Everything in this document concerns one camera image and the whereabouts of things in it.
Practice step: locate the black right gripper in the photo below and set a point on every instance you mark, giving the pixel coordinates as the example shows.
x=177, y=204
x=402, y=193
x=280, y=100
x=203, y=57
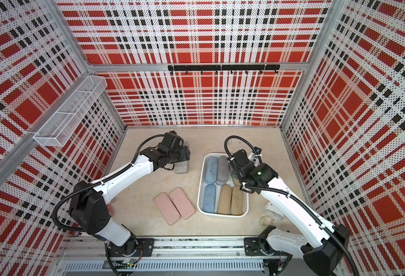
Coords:
x=236, y=175

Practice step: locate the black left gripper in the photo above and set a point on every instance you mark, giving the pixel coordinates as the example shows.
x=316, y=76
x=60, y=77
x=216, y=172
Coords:
x=185, y=153

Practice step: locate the grey rectangular box case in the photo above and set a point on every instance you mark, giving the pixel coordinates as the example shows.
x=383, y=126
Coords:
x=182, y=167

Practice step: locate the grey glasses case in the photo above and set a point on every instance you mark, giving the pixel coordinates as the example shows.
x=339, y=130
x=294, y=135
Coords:
x=223, y=170

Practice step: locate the blue glasses case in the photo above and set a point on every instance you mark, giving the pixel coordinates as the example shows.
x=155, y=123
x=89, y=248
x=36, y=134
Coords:
x=209, y=199
x=211, y=170

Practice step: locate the beige glasses case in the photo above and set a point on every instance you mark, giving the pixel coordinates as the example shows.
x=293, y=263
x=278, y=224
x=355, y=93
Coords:
x=224, y=201

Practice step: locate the pink glasses case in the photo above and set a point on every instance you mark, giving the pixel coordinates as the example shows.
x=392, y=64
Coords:
x=182, y=203
x=167, y=209

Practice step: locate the brown glasses case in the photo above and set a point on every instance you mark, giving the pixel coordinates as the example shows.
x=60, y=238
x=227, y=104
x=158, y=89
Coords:
x=236, y=181

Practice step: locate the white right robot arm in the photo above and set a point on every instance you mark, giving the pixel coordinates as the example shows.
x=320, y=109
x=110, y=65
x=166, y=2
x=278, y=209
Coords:
x=321, y=243

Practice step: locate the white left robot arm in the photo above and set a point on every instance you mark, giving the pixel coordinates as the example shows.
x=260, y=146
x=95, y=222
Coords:
x=86, y=208

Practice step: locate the white plastic storage tray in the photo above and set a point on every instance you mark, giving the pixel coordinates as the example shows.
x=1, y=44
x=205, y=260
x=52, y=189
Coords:
x=201, y=188

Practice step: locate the white round tape dispenser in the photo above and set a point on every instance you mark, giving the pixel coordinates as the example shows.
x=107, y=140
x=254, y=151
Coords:
x=273, y=211

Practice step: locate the rubber band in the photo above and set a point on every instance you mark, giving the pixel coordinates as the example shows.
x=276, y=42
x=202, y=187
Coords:
x=266, y=221

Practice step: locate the black wall hook rail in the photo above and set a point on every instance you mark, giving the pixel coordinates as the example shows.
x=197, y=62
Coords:
x=224, y=67

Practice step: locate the white wire mesh basket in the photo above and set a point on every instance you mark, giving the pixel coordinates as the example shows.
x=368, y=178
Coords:
x=59, y=128

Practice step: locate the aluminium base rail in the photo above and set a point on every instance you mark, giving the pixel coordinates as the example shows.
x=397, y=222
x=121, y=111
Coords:
x=86, y=254

